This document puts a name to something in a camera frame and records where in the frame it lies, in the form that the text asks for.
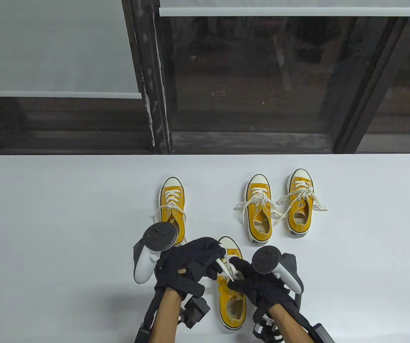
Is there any white roller blind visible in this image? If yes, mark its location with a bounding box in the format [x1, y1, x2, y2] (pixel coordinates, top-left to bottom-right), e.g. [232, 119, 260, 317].
[159, 0, 410, 17]
[0, 0, 142, 99]

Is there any person's right hand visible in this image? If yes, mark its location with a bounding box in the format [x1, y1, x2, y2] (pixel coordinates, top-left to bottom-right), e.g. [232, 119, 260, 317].
[227, 257, 296, 317]

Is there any black cable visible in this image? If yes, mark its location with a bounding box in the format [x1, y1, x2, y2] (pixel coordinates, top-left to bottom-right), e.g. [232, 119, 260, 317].
[135, 289, 164, 343]

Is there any person's left hand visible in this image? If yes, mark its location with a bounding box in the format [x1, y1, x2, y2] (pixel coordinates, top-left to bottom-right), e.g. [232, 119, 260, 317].
[154, 237, 227, 299]

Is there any white grey tracking controller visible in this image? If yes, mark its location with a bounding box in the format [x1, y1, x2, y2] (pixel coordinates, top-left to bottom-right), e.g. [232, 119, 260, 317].
[134, 222, 179, 285]
[251, 246, 304, 294]

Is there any dark window frame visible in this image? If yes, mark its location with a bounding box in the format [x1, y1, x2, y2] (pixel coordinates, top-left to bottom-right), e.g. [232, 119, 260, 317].
[0, 0, 410, 156]

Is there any person's left forearm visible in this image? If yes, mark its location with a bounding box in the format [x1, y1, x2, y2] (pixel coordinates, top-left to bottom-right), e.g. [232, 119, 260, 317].
[148, 289, 184, 343]

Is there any yellow canvas shoe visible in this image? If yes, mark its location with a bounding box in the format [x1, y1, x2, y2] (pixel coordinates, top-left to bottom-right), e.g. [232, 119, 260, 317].
[244, 174, 273, 247]
[287, 169, 314, 237]
[216, 236, 247, 330]
[159, 177, 187, 247]

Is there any black grey power box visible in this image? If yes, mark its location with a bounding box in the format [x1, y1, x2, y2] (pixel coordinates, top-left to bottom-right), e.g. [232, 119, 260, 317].
[310, 323, 336, 343]

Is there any person's right forearm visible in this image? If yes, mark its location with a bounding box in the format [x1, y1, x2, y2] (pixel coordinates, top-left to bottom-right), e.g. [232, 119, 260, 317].
[269, 304, 314, 343]

